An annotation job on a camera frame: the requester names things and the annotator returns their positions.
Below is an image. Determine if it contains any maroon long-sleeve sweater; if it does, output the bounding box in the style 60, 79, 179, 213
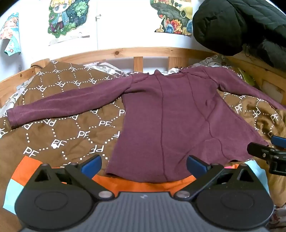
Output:
7, 69, 268, 184

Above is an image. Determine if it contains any lime green cloth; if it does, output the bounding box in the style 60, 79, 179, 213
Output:
237, 67, 256, 86

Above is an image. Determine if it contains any dark floral cloth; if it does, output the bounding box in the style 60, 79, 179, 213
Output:
267, 206, 286, 231

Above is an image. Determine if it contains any black puffer jacket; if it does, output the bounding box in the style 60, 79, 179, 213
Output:
193, 0, 286, 72

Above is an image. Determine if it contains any orange and light blue cloth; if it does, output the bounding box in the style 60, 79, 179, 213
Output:
2, 156, 271, 212

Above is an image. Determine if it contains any white wall pipe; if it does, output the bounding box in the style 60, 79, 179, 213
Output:
96, 0, 101, 51

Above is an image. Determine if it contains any colourful landscape poster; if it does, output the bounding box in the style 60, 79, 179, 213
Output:
150, 0, 193, 37

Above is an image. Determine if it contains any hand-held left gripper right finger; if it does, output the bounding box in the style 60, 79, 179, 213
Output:
174, 155, 255, 200

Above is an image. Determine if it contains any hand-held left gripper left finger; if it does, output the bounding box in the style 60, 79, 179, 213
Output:
33, 154, 115, 200

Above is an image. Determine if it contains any brown printed blanket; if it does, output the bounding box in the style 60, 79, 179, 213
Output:
0, 60, 286, 232

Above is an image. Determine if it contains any grey floral bed sheet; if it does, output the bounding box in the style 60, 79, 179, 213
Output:
0, 55, 237, 117

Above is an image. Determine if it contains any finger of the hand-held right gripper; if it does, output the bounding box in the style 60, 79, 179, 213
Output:
271, 136, 286, 146
247, 142, 286, 175

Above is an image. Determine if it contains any green cartoon character poster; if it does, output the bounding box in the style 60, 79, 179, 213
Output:
47, 0, 91, 46

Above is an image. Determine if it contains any orange-haired figure poster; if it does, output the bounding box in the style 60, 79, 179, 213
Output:
0, 12, 21, 56

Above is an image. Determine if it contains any wooden bed frame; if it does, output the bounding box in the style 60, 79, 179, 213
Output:
0, 47, 286, 107

